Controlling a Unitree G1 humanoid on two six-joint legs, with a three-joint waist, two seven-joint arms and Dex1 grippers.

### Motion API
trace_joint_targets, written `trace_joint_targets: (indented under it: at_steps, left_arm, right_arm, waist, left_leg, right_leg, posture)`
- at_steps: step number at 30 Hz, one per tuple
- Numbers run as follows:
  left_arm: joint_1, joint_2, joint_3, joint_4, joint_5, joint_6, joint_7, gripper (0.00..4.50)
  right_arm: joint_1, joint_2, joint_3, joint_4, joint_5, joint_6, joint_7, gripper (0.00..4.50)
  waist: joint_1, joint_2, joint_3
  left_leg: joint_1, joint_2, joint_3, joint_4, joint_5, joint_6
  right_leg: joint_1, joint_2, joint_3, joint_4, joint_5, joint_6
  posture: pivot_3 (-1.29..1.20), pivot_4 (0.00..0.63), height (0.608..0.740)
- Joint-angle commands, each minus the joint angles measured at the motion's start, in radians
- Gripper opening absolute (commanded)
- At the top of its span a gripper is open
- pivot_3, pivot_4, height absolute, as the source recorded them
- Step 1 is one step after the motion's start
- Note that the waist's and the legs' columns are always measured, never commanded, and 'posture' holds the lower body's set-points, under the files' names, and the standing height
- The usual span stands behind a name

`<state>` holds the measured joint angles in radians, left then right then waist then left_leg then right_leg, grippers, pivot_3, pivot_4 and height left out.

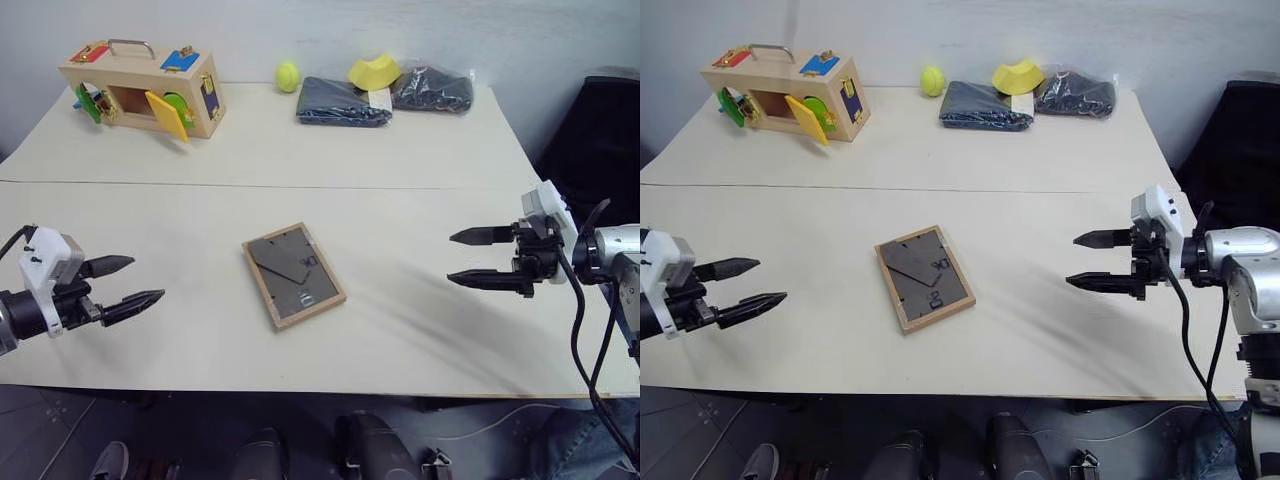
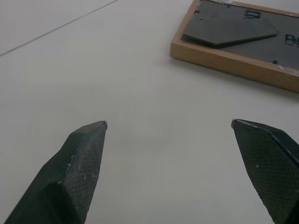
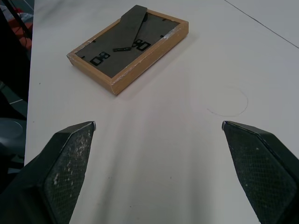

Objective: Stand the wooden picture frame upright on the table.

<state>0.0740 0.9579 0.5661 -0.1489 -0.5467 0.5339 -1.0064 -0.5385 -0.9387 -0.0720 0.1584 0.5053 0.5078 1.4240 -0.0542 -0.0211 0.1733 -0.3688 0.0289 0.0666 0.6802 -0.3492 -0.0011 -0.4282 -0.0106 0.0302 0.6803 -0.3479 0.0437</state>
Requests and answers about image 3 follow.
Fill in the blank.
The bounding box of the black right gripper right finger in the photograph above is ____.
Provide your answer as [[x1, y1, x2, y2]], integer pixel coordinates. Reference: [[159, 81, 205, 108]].
[[221, 120, 299, 224]]

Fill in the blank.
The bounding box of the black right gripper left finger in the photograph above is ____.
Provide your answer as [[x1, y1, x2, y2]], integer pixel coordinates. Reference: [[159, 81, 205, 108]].
[[0, 121, 97, 224]]

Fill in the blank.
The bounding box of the silver robot body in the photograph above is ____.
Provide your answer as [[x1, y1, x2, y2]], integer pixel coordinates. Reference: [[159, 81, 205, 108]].
[[0, 117, 27, 164]]

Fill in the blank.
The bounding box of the red object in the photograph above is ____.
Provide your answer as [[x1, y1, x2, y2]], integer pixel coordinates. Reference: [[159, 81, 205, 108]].
[[9, 6, 34, 35]]

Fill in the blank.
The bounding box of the face-down wooden picture frame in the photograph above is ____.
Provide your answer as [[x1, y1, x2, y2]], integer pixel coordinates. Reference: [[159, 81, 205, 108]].
[[66, 4, 189, 96]]

